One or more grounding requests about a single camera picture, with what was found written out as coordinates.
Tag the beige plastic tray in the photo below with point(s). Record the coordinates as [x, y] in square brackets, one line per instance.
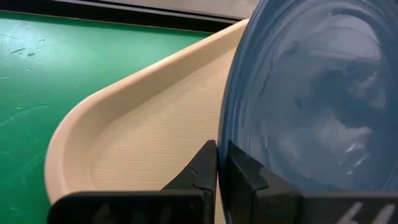
[149, 133]

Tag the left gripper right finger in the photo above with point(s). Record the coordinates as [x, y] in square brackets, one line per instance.
[264, 199]

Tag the black table edge rail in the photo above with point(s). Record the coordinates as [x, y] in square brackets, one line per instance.
[124, 17]

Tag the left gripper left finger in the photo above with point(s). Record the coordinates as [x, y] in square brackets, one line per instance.
[186, 205]

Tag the blue plate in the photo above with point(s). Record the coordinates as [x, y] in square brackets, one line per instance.
[311, 93]

